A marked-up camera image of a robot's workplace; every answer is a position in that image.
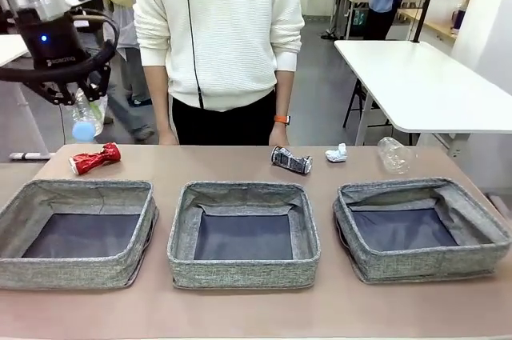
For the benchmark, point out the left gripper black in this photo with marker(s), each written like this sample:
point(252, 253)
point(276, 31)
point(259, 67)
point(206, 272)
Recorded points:
point(48, 44)

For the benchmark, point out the clear bottle with blue cap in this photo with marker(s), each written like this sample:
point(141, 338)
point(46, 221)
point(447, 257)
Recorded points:
point(86, 120)

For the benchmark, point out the crushed red can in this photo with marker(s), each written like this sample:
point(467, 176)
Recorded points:
point(94, 158)

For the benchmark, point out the crushed black and white can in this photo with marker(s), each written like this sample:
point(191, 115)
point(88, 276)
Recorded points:
point(292, 161)

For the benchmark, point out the white paper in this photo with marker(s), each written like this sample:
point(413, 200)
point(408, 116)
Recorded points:
point(337, 153)

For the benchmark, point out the clear plastic cup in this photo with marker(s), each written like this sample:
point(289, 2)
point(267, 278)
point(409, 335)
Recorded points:
point(396, 156)

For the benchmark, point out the person's left forearm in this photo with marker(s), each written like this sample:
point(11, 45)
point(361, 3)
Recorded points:
point(283, 92)

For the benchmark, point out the person's right forearm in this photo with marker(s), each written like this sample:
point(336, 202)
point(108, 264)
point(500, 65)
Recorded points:
point(158, 96)

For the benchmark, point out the person's right hand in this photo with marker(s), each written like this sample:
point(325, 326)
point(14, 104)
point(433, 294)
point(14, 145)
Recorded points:
point(169, 139)

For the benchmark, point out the person's left hand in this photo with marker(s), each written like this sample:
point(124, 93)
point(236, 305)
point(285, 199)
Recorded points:
point(279, 137)

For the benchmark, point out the black trousers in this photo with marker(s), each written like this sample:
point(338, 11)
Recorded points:
point(224, 128)

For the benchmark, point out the person in white sweater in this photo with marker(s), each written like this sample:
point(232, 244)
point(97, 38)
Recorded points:
point(232, 36)

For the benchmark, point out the grey fabric basket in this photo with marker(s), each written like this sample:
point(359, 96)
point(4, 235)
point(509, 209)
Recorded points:
point(60, 268)
point(420, 262)
point(244, 270)

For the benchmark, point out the orange wristwatch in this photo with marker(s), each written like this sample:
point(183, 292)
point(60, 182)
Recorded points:
point(281, 119)

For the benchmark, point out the large white table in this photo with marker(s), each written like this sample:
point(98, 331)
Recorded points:
point(420, 84)

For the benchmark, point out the wooden workbench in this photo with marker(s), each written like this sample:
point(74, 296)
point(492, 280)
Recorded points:
point(432, 25)

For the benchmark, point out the translucent plastic container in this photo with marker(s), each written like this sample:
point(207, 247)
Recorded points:
point(448, 4)

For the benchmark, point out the purple bottle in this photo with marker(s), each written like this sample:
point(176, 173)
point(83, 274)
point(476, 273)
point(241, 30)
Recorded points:
point(459, 20)

